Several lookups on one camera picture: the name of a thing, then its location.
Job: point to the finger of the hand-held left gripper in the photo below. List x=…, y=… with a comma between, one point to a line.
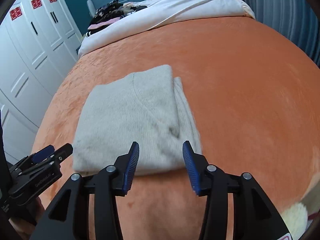
x=42, y=152
x=63, y=151

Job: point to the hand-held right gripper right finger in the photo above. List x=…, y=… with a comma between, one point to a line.
x=191, y=170

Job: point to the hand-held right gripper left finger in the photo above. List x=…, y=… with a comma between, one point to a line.
x=131, y=170

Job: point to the beige sweater with black hearts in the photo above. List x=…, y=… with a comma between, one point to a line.
x=120, y=120

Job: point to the pile of dark clothes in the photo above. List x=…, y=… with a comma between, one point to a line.
x=107, y=12

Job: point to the orange plush blanket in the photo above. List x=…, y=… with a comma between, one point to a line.
x=237, y=105

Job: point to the white wardrobe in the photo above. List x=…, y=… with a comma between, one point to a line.
x=25, y=62

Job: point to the white fluffy cover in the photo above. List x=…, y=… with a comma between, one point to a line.
x=295, y=220

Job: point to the white duvet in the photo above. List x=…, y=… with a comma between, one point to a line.
x=175, y=10

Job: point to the grey-blue curtain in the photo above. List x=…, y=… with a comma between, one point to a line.
x=287, y=17

